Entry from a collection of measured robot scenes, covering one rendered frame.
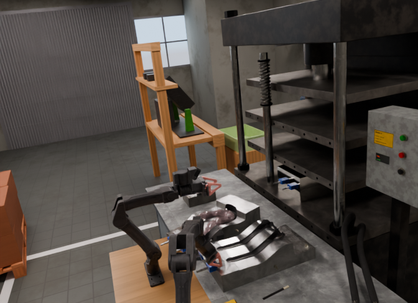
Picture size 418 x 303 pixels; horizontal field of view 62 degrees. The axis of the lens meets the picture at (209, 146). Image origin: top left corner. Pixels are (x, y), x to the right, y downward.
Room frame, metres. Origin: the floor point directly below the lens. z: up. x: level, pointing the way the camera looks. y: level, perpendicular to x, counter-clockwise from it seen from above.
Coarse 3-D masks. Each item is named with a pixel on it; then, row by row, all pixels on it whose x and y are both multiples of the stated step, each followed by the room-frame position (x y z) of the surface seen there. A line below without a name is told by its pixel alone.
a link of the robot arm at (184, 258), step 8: (176, 256) 1.06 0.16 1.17; (184, 256) 1.06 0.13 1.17; (176, 264) 1.04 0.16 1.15; (184, 264) 1.04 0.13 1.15; (176, 272) 1.04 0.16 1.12; (184, 272) 1.04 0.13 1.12; (192, 272) 1.06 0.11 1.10; (176, 280) 1.02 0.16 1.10; (184, 280) 1.02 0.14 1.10; (176, 288) 1.01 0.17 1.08; (184, 288) 1.00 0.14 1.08; (176, 296) 0.99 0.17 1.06; (184, 296) 0.99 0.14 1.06
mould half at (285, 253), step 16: (256, 224) 1.62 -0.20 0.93; (224, 240) 1.57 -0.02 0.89; (240, 240) 1.56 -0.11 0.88; (256, 240) 1.51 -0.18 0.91; (288, 240) 1.44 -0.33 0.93; (304, 240) 1.53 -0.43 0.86; (224, 256) 1.43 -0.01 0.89; (256, 256) 1.41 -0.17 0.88; (272, 256) 1.38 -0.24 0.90; (288, 256) 1.41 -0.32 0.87; (304, 256) 1.44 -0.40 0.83; (224, 272) 1.31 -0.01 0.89; (240, 272) 1.32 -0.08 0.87; (256, 272) 1.35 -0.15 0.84; (272, 272) 1.38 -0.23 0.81; (224, 288) 1.29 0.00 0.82
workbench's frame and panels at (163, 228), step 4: (156, 208) 2.21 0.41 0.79; (156, 212) 2.54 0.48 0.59; (160, 216) 2.09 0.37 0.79; (160, 220) 2.42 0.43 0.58; (160, 224) 2.45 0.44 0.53; (164, 224) 2.01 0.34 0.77; (160, 228) 2.48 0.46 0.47; (164, 228) 2.32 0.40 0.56; (168, 228) 1.91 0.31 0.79; (160, 232) 2.51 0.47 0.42; (164, 232) 2.35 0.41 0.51; (160, 236) 2.53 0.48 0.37; (164, 236) 2.37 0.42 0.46
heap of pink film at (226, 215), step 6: (216, 210) 1.88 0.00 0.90; (222, 210) 1.86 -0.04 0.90; (228, 210) 1.87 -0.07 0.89; (204, 216) 1.80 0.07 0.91; (210, 216) 1.81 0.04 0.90; (222, 216) 1.81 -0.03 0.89; (228, 216) 1.80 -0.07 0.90; (234, 216) 1.81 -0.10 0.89; (210, 222) 1.73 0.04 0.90; (216, 222) 1.71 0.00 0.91; (222, 222) 1.72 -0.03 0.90; (210, 228) 1.69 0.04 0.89; (204, 234) 1.68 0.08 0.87
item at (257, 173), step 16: (240, 176) 2.71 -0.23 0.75; (256, 176) 2.59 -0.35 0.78; (272, 192) 2.26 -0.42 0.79; (352, 192) 2.13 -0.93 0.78; (368, 192) 2.11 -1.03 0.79; (288, 208) 2.05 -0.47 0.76; (304, 208) 1.98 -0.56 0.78; (320, 208) 1.96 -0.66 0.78; (352, 208) 1.92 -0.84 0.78; (368, 208) 1.90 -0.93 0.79; (384, 208) 1.88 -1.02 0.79; (416, 208) 1.84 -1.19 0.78; (304, 224) 1.89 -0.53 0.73; (320, 224) 1.78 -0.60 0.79; (368, 224) 1.73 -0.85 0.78; (384, 224) 1.71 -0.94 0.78; (336, 240) 1.62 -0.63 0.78; (352, 240) 1.63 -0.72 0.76
